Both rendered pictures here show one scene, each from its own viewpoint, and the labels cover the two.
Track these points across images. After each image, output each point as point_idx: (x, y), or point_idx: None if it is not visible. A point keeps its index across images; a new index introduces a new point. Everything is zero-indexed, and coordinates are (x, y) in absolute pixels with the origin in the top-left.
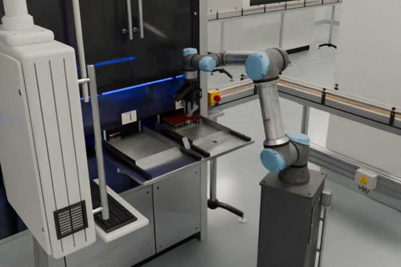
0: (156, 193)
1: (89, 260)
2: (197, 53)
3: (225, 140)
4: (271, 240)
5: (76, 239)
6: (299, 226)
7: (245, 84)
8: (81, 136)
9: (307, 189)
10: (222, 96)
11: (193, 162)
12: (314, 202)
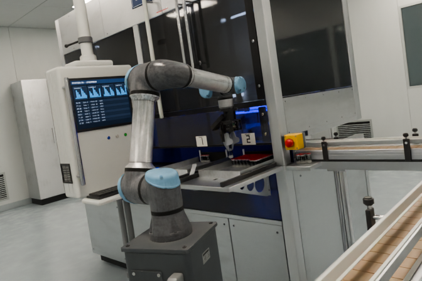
0: (233, 231)
1: None
2: (261, 84)
3: (219, 181)
4: None
5: (70, 188)
6: None
7: (390, 140)
8: (63, 121)
9: (139, 243)
10: (337, 150)
11: None
12: (142, 269)
